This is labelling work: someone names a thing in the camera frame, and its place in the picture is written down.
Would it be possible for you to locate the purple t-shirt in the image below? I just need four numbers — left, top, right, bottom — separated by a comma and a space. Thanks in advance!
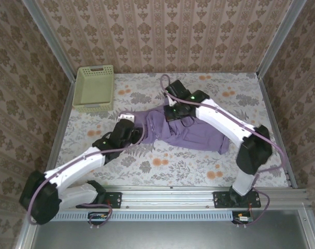
131, 105, 231, 156

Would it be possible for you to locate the green plastic basket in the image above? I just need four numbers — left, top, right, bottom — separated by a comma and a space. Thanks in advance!
72, 64, 114, 114

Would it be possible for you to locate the floral tablecloth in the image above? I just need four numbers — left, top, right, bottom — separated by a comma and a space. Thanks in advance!
52, 72, 290, 188

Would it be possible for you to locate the small circuit board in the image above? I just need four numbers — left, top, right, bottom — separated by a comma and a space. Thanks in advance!
88, 212, 109, 224
232, 211, 254, 225

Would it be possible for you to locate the grey metal panel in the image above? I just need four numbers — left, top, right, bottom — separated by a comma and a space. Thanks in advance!
30, 220, 312, 249

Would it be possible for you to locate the thin black right wrist wire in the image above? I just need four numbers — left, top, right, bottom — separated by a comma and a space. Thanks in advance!
180, 118, 197, 128

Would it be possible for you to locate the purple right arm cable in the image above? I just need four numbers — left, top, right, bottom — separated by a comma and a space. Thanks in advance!
160, 74, 288, 229

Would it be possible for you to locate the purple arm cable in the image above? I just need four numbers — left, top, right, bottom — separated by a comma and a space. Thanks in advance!
26, 110, 147, 230
160, 74, 288, 229

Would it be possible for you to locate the aluminium table side rail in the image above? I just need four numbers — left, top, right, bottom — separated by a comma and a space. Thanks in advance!
47, 75, 80, 172
257, 75, 299, 190

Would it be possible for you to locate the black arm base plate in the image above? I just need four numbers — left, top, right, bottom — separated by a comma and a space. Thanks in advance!
213, 191, 262, 209
76, 191, 122, 210

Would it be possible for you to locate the aluminium mounting rail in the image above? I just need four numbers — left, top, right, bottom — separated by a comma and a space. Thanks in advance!
30, 185, 310, 210

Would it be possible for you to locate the grey slotted cable duct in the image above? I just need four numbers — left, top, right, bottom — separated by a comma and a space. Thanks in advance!
51, 210, 236, 223

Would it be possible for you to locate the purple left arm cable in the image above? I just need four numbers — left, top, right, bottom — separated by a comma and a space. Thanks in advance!
26, 110, 147, 230

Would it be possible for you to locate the aluminium frame post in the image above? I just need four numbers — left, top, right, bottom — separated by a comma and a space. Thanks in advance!
21, 0, 79, 82
255, 0, 308, 80

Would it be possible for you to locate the aluminium lower frame bar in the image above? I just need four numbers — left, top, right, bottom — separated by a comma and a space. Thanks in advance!
13, 204, 40, 249
298, 204, 315, 249

